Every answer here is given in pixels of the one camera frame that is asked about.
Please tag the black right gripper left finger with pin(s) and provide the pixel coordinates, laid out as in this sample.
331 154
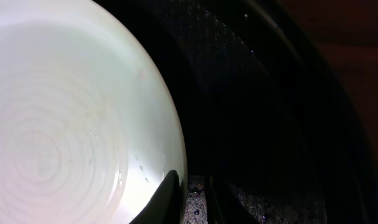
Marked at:
164 205

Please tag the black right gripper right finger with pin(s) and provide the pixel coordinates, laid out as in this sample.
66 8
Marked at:
222 205

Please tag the mint plate large red stain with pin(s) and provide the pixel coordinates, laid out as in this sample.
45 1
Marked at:
88 128

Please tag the black round tray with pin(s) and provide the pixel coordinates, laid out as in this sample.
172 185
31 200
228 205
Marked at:
277 98

